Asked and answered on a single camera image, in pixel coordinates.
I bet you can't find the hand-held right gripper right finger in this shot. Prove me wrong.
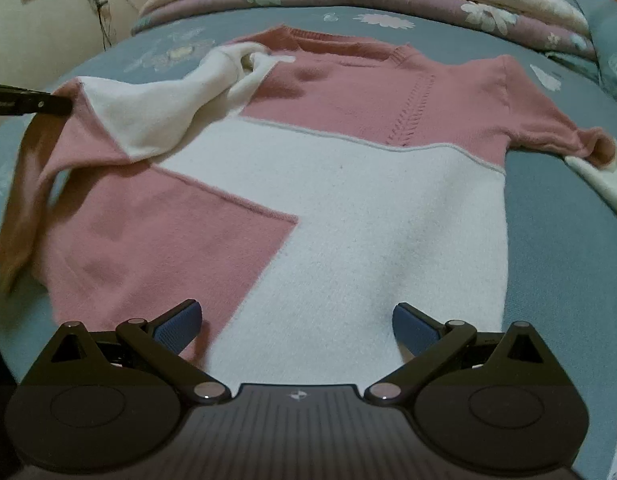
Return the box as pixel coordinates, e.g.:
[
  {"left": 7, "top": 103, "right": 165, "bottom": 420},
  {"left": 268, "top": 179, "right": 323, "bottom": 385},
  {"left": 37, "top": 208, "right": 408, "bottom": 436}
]
[{"left": 363, "top": 302, "right": 574, "bottom": 405}]

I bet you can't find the blue floral bed sheet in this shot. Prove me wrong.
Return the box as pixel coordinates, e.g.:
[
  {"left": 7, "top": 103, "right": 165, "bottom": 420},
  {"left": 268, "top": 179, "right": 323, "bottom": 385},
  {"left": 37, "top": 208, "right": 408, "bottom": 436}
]
[{"left": 0, "top": 0, "right": 617, "bottom": 480}]

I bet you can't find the pink and white sweater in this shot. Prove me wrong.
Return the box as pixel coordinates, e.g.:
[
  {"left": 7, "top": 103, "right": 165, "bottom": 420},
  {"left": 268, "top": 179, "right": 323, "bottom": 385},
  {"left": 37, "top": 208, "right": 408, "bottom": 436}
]
[{"left": 0, "top": 25, "right": 617, "bottom": 386}]

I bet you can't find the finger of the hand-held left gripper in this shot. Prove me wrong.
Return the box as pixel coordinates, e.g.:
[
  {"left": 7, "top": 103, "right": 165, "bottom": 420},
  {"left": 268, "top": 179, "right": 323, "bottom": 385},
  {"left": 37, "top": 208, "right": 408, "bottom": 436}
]
[{"left": 0, "top": 84, "right": 73, "bottom": 117}]

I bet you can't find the blue printed pillow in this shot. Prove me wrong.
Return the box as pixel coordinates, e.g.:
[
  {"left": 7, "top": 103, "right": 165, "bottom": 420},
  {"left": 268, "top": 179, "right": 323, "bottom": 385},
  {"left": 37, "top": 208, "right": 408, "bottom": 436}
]
[{"left": 558, "top": 0, "right": 617, "bottom": 106}]

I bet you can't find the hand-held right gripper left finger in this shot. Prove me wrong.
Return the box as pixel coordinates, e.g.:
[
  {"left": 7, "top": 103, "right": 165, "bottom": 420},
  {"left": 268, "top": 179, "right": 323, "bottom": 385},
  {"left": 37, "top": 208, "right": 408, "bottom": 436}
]
[{"left": 21, "top": 299, "right": 232, "bottom": 405}]

